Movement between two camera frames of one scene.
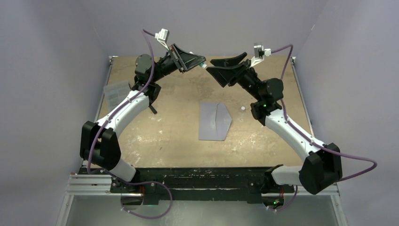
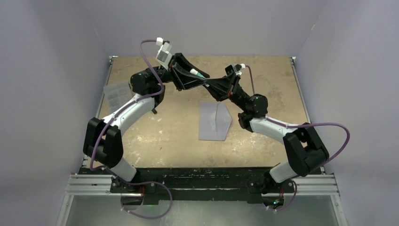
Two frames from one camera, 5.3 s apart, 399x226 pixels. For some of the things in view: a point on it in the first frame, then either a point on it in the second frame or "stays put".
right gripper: [232, 72] → [224, 87]
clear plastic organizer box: [115, 92] stays put
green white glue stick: [203, 65] → [195, 72]
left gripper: [189, 60] → [176, 76]
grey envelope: [214, 121] stays put
